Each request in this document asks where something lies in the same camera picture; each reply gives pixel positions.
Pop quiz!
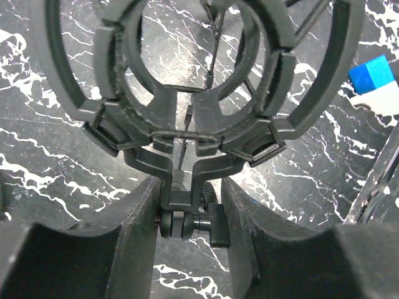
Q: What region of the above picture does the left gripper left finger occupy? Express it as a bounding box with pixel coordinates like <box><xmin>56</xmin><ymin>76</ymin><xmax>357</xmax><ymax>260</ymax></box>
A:
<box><xmin>1</xmin><ymin>177</ymin><xmax>160</xmax><ymax>298</ymax></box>

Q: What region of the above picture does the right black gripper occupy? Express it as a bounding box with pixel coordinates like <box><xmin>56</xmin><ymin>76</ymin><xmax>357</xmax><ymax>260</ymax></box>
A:
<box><xmin>344</xmin><ymin>124</ymin><xmax>398</xmax><ymax>224</ymax></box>

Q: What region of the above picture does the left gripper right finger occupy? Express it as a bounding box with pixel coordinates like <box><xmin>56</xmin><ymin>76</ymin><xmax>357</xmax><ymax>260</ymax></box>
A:
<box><xmin>221</xmin><ymin>178</ymin><xmax>398</xmax><ymax>298</ymax></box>

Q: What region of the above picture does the black tripod stand with shockmount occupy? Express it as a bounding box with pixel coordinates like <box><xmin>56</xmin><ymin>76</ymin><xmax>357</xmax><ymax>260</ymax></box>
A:
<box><xmin>31</xmin><ymin>1</ymin><xmax>365</xmax><ymax>238</ymax></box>

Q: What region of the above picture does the blue white small card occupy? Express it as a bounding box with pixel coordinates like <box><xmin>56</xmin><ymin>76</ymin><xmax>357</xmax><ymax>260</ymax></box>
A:
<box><xmin>338</xmin><ymin>55</ymin><xmax>398</xmax><ymax>127</ymax></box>

